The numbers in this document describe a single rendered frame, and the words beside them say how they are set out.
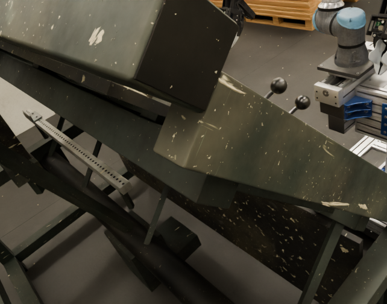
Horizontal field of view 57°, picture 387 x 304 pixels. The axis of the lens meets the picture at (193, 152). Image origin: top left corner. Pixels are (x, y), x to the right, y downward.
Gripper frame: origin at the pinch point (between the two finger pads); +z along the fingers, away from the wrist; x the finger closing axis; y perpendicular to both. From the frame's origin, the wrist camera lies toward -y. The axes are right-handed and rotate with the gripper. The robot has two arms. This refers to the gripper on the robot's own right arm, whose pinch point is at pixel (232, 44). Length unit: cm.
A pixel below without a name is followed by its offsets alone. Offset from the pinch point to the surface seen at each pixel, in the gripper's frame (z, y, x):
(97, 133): 13, 81, 53
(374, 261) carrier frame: 58, -3, 81
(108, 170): 58, 48, -16
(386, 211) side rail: 29, 19, 87
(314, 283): 58, 24, 77
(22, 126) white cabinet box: 150, 19, -347
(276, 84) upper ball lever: 1, 45, 66
